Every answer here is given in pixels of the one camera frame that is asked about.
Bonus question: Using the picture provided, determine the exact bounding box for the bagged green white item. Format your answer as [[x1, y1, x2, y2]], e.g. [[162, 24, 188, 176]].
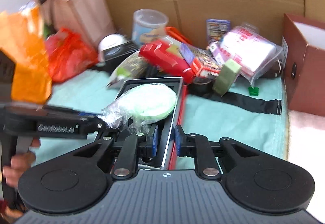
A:
[[99, 83, 177, 132]]

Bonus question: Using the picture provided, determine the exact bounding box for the red gift box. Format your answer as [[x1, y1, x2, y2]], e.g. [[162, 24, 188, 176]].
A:
[[116, 77, 186, 170]]

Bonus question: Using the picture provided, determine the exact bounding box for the tall green small box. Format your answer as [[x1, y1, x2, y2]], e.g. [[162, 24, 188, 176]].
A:
[[213, 59, 241, 96]]

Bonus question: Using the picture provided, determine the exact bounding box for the person's left hand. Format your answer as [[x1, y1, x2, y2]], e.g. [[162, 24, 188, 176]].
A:
[[1, 150, 36, 223]]

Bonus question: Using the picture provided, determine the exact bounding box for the teal table cloth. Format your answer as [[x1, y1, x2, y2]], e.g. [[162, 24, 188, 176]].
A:
[[47, 70, 287, 159]]

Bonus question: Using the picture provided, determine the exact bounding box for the small green block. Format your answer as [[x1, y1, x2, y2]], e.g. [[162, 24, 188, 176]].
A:
[[248, 86, 259, 96]]

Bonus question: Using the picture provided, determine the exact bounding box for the red plastic bag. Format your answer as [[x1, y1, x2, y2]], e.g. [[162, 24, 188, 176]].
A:
[[45, 28, 99, 83]]

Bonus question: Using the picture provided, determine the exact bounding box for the orange plastic bag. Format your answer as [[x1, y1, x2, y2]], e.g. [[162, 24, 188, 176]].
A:
[[1, 2, 52, 104]]

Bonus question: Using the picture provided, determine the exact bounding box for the red firecracker card box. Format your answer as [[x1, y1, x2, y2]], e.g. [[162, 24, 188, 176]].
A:
[[179, 43, 221, 79]]

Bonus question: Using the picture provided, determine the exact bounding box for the black charger box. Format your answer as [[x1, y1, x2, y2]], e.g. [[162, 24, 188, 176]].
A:
[[103, 41, 139, 74]]

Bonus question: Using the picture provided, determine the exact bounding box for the red box lid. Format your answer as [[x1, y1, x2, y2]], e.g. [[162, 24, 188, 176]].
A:
[[139, 38, 196, 84]]

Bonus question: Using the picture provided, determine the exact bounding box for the white plastic bowl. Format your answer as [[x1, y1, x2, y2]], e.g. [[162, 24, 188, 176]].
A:
[[98, 34, 127, 62]]

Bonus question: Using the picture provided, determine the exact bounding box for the pink tissue pack bag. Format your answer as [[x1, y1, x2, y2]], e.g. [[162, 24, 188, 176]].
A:
[[208, 25, 283, 87]]

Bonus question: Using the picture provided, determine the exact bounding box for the clear round swab container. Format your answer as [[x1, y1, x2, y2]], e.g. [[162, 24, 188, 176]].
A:
[[132, 9, 169, 46]]

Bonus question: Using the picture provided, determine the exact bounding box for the blue playing card box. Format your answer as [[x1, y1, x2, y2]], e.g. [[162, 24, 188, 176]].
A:
[[206, 19, 231, 44]]

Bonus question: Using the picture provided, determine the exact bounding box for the pink paper shopping bag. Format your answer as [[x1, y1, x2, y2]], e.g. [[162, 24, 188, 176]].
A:
[[33, 0, 116, 48]]

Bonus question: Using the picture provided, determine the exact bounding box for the maroon storage box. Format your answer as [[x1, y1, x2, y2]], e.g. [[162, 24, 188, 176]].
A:
[[283, 14, 324, 116]]

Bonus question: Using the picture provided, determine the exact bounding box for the orange plastic handle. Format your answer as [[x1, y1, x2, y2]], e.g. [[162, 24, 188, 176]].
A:
[[165, 26, 192, 45]]

